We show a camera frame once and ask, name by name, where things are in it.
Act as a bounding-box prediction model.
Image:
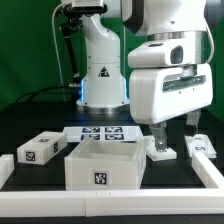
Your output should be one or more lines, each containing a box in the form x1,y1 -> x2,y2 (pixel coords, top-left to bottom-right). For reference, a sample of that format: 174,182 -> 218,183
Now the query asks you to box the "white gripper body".
129,64 -> 213,125

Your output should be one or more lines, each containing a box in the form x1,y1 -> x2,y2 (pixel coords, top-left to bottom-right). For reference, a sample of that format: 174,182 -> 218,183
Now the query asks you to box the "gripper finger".
185,110 -> 201,136
149,122 -> 167,151

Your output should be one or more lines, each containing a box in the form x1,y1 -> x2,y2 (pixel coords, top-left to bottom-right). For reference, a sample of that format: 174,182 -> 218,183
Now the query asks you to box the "white cabinet door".
145,135 -> 177,161
185,134 -> 217,158

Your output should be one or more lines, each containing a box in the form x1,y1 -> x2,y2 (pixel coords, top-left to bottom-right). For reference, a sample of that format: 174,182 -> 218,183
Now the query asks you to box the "white cabinet body box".
64,137 -> 146,191

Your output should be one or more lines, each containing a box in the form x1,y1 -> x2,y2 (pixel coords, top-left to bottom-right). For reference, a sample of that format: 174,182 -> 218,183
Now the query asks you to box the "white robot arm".
61,0 -> 212,150

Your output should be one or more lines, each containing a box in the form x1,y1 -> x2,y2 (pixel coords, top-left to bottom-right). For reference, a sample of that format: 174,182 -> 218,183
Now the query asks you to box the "white cabinet top block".
17,131 -> 67,165

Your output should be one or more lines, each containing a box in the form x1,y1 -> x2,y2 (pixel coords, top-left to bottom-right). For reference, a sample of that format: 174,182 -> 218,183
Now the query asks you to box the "white marker base plate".
63,126 -> 143,142

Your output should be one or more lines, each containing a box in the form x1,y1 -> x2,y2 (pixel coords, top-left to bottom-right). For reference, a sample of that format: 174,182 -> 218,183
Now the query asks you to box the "white U-shaped fence frame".
0,153 -> 224,218

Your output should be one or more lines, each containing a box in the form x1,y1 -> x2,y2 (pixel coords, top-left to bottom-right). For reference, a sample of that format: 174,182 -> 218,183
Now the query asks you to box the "white cable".
51,2 -> 68,101

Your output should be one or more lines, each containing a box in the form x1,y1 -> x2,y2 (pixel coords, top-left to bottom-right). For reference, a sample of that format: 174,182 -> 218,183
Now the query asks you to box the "black cable on table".
15,83 -> 82,103

